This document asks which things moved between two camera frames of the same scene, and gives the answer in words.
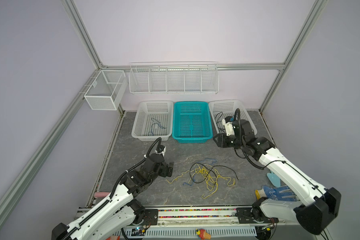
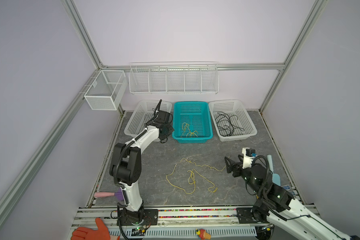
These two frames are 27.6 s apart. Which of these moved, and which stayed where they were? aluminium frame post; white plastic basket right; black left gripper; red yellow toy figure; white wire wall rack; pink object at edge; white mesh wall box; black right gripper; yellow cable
Moved: yellow cable; black right gripper; black left gripper
Stayed: white wire wall rack; pink object at edge; red yellow toy figure; aluminium frame post; white mesh wall box; white plastic basket right
